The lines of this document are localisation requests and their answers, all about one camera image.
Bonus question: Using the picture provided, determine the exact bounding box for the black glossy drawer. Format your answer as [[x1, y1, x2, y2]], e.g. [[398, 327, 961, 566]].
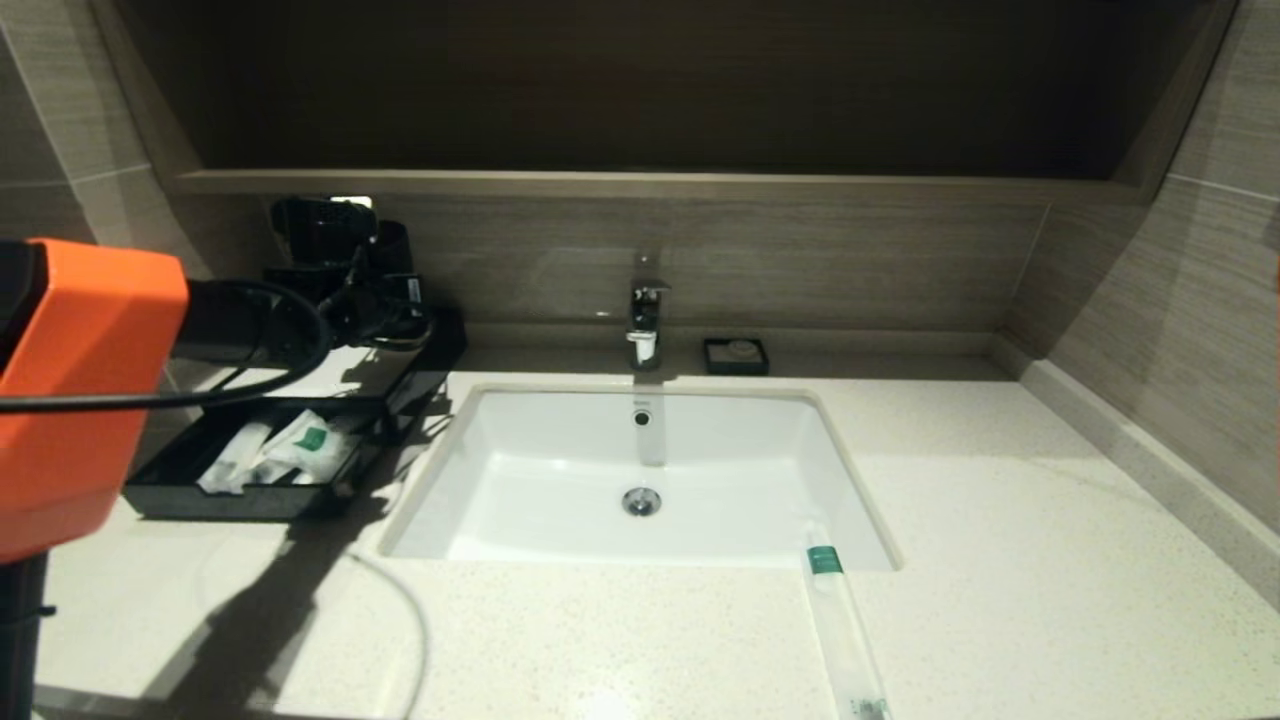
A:
[[122, 400, 397, 523]]

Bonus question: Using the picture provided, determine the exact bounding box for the black soap dish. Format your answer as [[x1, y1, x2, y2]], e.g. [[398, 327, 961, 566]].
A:
[[703, 338, 770, 377]]

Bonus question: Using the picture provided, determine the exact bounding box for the long dental kit packet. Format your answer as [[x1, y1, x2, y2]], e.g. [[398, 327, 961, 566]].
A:
[[198, 420, 277, 495]]

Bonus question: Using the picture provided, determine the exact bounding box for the long green label packet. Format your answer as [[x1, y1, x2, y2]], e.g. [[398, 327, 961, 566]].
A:
[[803, 520, 893, 720]]

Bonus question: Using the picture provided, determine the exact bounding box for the chrome faucet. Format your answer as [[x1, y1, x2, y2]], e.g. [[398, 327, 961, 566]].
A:
[[626, 253, 673, 373]]

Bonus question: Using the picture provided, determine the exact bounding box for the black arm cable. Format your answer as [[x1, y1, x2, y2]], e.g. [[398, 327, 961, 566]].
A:
[[0, 278, 337, 415]]

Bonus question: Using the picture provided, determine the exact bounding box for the wooden wall shelf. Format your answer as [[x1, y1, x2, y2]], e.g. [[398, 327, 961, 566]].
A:
[[90, 0, 1239, 207]]

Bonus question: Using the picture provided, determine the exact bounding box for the small green label packet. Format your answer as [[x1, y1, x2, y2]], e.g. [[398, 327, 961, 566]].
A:
[[298, 445, 367, 487]]

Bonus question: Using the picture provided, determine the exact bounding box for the black box white ribbed top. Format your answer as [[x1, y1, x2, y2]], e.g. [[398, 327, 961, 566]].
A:
[[200, 306, 468, 448]]

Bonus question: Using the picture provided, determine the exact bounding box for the white sink basin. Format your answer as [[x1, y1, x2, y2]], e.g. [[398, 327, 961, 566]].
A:
[[380, 385, 901, 573]]

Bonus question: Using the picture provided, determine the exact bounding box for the dark tumbler cup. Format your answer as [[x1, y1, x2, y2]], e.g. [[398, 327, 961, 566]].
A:
[[374, 220, 416, 283]]

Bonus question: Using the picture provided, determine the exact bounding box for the long plain frosted packet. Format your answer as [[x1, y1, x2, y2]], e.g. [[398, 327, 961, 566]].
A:
[[245, 414, 377, 489]]

